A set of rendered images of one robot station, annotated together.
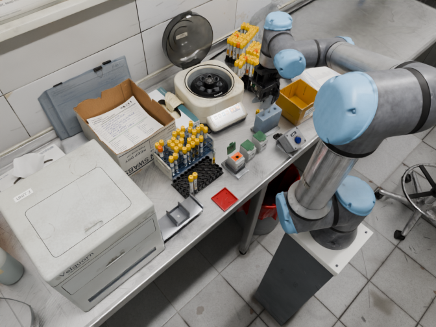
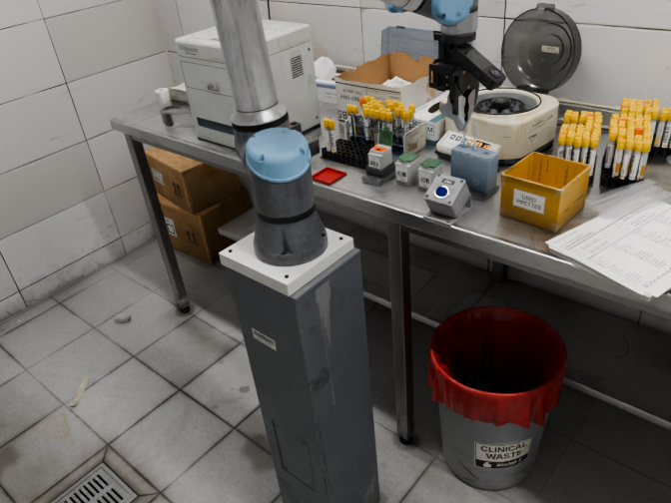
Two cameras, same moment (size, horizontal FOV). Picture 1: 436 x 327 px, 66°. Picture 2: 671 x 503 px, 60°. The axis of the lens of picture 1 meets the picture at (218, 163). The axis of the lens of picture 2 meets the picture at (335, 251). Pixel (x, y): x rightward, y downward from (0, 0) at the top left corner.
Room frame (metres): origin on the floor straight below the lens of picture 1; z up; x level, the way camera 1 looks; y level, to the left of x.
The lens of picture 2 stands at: (0.57, -1.38, 1.54)
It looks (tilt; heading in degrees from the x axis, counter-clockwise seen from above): 33 degrees down; 90
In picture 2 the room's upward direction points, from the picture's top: 6 degrees counter-clockwise
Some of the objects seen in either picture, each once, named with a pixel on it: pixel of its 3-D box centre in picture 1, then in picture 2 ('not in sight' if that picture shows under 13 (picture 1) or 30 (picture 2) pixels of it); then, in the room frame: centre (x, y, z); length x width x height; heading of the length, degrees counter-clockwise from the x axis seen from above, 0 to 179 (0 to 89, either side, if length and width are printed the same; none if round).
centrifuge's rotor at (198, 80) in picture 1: (209, 86); (499, 112); (1.04, 0.06, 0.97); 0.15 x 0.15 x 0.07
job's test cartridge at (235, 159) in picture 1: (235, 161); (380, 160); (0.70, -0.06, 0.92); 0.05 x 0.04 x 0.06; 46
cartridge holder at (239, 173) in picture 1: (235, 165); (380, 170); (0.70, -0.06, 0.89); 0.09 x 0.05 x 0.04; 46
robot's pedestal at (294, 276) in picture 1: (298, 272); (316, 401); (0.48, -0.38, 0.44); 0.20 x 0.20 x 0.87; 46
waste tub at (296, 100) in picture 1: (298, 102); (543, 191); (1.02, -0.31, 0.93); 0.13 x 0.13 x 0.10; 42
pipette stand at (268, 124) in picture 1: (266, 121); (473, 170); (0.91, -0.18, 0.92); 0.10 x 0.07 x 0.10; 131
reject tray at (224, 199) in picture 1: (224, 198); (328, 176); (0.57, -0.03, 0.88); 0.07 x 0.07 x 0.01; 46
